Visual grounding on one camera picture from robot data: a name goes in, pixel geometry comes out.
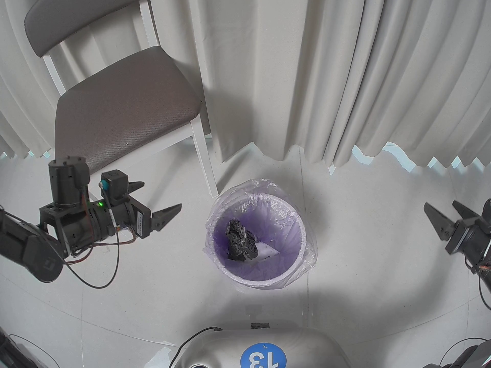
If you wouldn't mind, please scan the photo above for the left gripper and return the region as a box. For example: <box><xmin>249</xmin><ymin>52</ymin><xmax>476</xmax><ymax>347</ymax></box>
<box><xmin>91</xmin><ymin>181</ymin><xmax>183</xmax><ymax>244</ymax></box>

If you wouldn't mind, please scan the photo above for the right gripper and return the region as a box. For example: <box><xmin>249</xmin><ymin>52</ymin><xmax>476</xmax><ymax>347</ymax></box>
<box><xmin>423</xmin><ymin>200</ymin><xmax>491</xmax><ymax>272</ymax></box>

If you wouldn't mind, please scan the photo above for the black plastic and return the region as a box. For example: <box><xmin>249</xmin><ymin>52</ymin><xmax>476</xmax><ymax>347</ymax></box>
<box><xmin>224</xmin><ymin>219</ymin><xmax>261</xmax><ymax>261</ymax></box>

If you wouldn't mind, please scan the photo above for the purple plastic bag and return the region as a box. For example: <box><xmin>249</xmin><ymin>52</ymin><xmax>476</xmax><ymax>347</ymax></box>
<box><xmin>203</xmin><ymin>179</ymin><xmax>319</xmax><ymax>292</ymax></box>

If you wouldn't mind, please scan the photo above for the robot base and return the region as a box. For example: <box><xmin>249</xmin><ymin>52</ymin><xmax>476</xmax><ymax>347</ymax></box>
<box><xmin>146</xmin><ymin>318</ymin><xmax>346</xmax><ymax>368</ymax></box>

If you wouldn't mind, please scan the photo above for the white trash bin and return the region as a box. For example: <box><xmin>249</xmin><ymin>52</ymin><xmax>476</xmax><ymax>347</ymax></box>
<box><xmin>213</xmin><ymin>194</ymin><xmax>307</xmax><ymax>284</ymax></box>

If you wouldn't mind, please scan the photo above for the white chair grey seat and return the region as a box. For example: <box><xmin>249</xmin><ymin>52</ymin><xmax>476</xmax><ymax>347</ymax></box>
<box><xmin>24</xmin><ymin>0</ymin><xmax>219</xmax><ymax>198</ymax></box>

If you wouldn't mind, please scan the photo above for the white paper sheet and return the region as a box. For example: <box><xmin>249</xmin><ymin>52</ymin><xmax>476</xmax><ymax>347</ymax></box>
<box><xmin>251</xmin><ymin>240</ymin><xmax>281</xmax><ymax>262</ymax></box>

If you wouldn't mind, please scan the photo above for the white curtain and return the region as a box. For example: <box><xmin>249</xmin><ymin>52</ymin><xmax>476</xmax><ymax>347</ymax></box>
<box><xmin>0</xmin><ymin>0</ymin><xmax>327</xmax><ymax>164</ymax></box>
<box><xmin>303</xmin><ymin>0</ymin><xmax>491</xmax><ymax>175</ymax></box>

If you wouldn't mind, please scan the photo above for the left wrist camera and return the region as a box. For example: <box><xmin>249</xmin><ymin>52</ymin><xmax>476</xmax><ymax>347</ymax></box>
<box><xmin>99</xmin><ymin>169</ymin><xmax>130</xmax><ymax>206</ymax></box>

